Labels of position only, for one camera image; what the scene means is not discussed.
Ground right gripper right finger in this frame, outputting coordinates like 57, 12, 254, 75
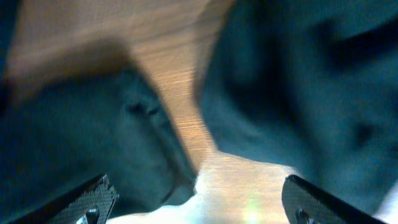
282, 175, 386, 224

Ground black trousers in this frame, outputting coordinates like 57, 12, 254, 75
1, 68, 197, 222

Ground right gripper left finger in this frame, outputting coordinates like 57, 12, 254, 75
10, 175, 119, 224

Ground crumpled black clothes pile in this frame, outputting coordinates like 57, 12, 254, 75
198, 0, 397, 214

